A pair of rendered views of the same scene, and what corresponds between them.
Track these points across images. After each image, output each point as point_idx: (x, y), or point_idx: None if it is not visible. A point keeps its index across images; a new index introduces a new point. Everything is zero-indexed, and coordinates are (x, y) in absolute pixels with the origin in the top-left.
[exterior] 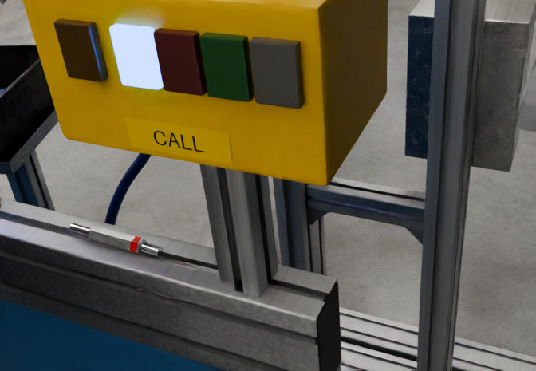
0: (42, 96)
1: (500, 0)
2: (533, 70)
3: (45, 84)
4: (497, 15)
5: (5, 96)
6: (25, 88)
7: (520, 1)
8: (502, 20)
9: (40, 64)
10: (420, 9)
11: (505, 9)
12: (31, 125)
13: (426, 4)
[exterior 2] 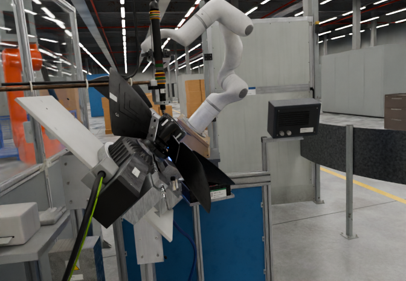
0: (186, 194)
1: (63, 248)
2: (69, 214)
3: (187, 193)
4: (67, 240)
5: (182, 183)
6: (185, 188)
7: (55, 249)
8: (66, 239)
9: (186, 188)
10: (95, 238)
11: (63, 244)
12: (185, 195)
13: (92, 241)
